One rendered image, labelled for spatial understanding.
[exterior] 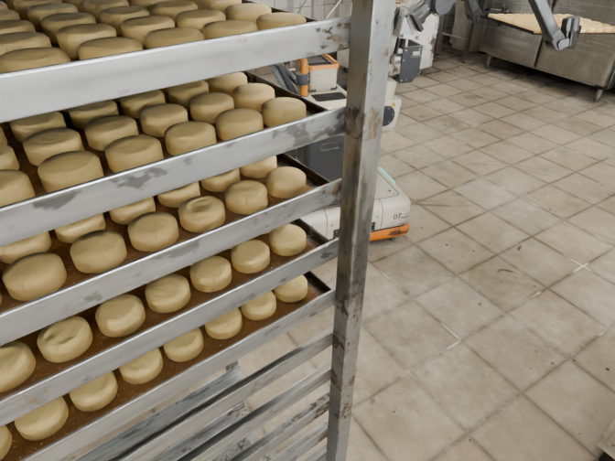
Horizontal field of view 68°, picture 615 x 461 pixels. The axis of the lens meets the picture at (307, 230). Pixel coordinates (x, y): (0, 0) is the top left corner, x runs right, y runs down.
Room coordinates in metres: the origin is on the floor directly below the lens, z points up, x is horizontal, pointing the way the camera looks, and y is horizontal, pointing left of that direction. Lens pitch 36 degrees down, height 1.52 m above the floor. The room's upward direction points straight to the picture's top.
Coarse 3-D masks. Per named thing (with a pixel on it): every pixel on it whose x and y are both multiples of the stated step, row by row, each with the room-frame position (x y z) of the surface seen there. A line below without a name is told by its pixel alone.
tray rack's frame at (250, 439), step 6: (246, 438) 0.77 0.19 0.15; (252, 438) 0.77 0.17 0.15; (258, 438) 0.77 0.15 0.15; (234, 444) 0.75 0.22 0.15; (240, 444) 0.75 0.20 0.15; (246, 444) 0.75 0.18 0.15; (252, 444) 0.75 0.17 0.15; (228, 450) 0.73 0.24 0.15; (234, 450) 0.73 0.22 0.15; (240, 450) 0.73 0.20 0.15; (216, 456) 0.71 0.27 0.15; (222, 456) 0.71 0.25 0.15; (228, 456) 0.71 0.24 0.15; (264, 456) 0.71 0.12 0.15; (270, 456) 0.71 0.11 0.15
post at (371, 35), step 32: (352, 0) 0.47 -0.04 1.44; (384, 0) 0.46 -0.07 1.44; (352, 32) 0.47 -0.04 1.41; (384, 32) 0.46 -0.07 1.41; (352, 64) 0.47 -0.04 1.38; (384, 64) 0.47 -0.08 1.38; (352, 96) 0.47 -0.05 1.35; (384, 96) 0.47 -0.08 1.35; (352, 128) 0.46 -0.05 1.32; (352, 160) 0.46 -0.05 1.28; (352, 192) 0.46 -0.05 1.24; (352, 224) 0.46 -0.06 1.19; (352, 256) 0.45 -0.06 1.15; (352, 288) 0.45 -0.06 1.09; (352, 320) 0.46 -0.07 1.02; (352, 352) 0.46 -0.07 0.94; (352, 384) 0.47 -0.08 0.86
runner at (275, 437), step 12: (324, 396) 0.50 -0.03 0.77; (312, 408) 0.48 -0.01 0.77; (324, 408) 0.47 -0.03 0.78; (288, 420) 0.45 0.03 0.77; (300, 420) 0.44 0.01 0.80; (312, 420) 0.45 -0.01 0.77; (276, 432) 0.43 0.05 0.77; (288, 432) 0.42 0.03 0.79; (264, 444) 0.40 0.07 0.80; (276, 444) 0.41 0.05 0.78; (240, 456) 0.39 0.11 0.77; (252, 456) 0.38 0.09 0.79
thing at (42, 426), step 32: (288, 288) 0.48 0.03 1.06; (224, 320) 0.42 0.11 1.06; (256, 320) 0.44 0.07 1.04; (160, 352) 0.38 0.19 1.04; (192, 352) 0.37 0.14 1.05; (96, 384) 0.32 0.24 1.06; (128, 384) 0.33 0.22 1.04; (32, 416) 0.28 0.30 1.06; (64, 416) 0.29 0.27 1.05; (96, 416) 0.29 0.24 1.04; (0, 448) 0.25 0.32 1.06; (32, 448) 0.25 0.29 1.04
